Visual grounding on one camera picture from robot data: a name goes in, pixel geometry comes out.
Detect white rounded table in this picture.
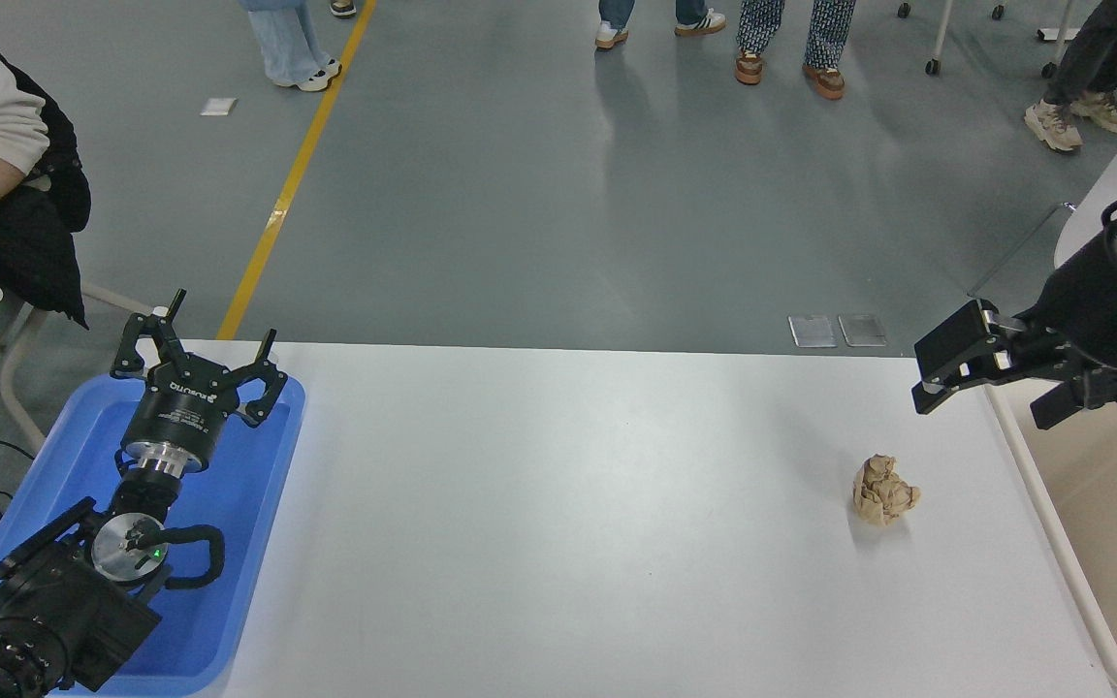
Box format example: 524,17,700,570
1053,73,1117,272

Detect standing person's legs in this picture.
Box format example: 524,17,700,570
1024,0,1117,153
594,0,727,51
735,0,857,101
239,0,343,93

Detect white chair frame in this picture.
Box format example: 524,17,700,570
0,281,154,457

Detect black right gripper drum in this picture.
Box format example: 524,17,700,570
1016,225,1117,379

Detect black quilted cloth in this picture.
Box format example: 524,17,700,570
0,58,94,331

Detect blue plastic tray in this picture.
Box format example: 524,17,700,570
0,373,307,697

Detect white rolling stand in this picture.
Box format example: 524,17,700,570
896,0,1005,77
1037,0,1117,80

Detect tan paper ball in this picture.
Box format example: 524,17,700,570
852,454,922,527

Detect grey floor plate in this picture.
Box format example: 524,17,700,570
788,315,838,348
838,313,888,347

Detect large pale bin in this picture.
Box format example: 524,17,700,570
985,373,1117,698

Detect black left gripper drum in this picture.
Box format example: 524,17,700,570
120,354,247,464

